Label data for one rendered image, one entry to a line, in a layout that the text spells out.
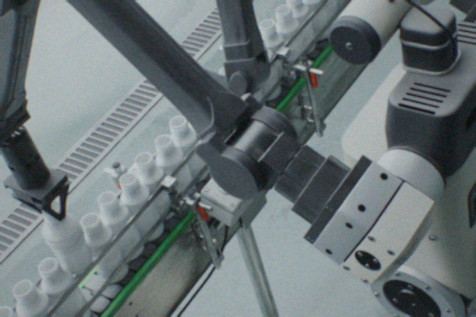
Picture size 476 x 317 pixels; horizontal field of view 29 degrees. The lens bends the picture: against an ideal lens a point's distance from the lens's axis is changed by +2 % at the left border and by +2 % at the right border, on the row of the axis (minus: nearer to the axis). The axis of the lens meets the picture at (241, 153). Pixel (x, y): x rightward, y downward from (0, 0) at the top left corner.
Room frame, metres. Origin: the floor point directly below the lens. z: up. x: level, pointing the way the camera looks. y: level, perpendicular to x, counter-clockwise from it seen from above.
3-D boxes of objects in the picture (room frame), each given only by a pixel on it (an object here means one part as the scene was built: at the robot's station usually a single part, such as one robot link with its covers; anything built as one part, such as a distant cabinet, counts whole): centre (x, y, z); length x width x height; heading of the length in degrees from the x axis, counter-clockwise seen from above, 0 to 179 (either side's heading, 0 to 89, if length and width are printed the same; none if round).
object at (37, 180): (1.22, 0.36, 1.36); 0.10 x 0.07 x 0.07; 45
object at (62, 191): (1.22, 0.36, 1.29); 0.07 x 0.07 x 0.09; 45
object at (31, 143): (1.23, 0.37, 1.42); 0.07 x 0.06 x 0.07; 45
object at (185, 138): (1.47, 0.11, 1.08); 0.06 x 0.06 x 0.17
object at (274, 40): (1.72, -0.14, 1.08); 0.06 x 0.06 x 0.17
